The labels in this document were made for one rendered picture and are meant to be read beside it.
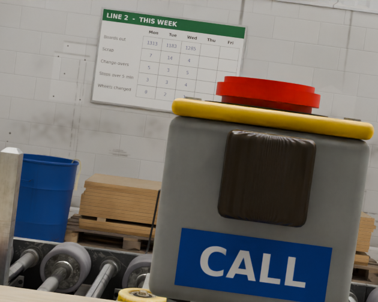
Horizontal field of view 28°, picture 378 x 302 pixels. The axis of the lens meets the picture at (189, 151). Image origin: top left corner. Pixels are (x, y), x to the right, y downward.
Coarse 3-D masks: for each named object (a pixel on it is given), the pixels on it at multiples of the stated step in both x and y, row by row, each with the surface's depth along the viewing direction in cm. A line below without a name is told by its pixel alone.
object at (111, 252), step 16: (16, 240) 191; (32, 240) 191; (16, 256) 191; (96, 256) 191; (128, 256) 191; (32, 272) 191; (96, 272) 191; (32, 288) 191; (112, 288) 191; (352, 288) 190; (368, 288) 190
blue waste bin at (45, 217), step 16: (32, 160) 567; (48, 160) 620; (64, 160) 617; (32, 176) 569; (48, 176) 571; (64, 176) 578; (32, 192) 571; (48, 192) 573; (64, 192) 582; (32, 208) 572; (48, 208) 574; (64, 208) 585; (16, 224) 576; (32, 224) 573; (48, 224) 576; (64, 224) 590; (48, 240) 579
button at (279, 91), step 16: (224, 80) 29; (240, 80) 28; (256, 80) 27; (272, 80) 27; (224, 96) 29; (240, 96) 27; (256, 96) 27; (272, 96) 27; (288, 96) 27; (304, 96) 27; (304, 112) 28
